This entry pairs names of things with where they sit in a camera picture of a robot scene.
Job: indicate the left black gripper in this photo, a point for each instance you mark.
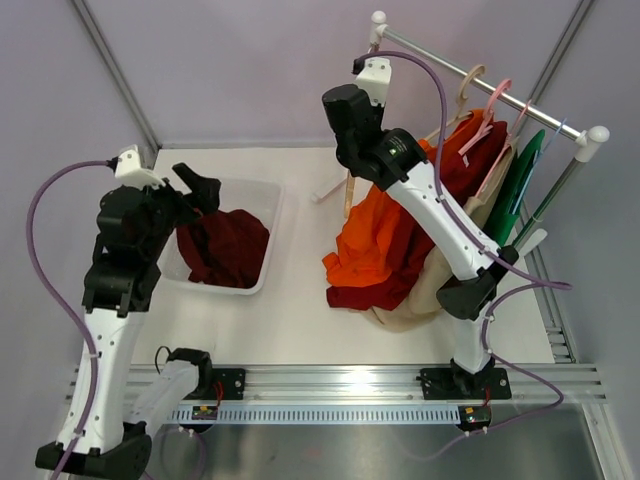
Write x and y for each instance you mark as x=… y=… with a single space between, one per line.
x=205 y=195

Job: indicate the maroon t shirt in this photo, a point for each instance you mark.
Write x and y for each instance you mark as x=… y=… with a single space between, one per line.
x=224 y=249

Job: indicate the wooden hanger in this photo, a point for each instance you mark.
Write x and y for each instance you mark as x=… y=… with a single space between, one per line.
x=350 y=184

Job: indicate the orange t shirt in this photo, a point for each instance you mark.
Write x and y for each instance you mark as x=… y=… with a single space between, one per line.
x=370 y=240

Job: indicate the red t shirt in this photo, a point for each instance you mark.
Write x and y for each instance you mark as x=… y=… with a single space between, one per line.
x=395 y=285

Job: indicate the beige plastic hanger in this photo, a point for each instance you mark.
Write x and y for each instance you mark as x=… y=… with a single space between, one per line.
x=462 y=113

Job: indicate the pink plastic hanger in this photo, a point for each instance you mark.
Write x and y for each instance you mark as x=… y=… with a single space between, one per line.
x=487 y=118

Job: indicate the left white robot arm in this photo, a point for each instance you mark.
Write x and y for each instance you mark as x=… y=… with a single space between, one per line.
x=99 y=437

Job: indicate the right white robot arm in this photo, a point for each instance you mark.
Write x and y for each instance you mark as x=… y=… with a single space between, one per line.
x=395 y=163

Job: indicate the beige t shirt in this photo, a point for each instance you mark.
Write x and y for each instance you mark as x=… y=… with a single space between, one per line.
x=421 y=305

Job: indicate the green t shirt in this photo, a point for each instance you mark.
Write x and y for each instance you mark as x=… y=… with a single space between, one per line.
x=502 y=217

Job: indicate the blue hanger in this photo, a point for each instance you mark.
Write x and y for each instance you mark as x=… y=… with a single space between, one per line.
x=539 y=153

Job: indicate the clear plastic basket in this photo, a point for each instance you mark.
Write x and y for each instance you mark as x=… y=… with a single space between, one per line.
x=263 y=199

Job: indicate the metal clothes rack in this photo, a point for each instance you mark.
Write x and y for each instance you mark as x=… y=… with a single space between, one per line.
x=588 y=142

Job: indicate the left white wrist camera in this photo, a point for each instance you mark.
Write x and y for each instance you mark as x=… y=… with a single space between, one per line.
x=130 y=170

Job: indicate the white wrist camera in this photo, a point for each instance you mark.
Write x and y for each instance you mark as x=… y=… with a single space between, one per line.
x=373 y=75
x=130 y=170

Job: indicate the aluminium mounting rail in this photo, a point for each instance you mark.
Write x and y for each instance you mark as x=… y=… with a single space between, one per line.
x=288 y=384

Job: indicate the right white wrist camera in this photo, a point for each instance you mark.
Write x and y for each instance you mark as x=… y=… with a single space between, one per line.
x=373 y=75

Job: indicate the white slotted cable duct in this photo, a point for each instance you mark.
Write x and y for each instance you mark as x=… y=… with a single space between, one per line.
x=316 y=415

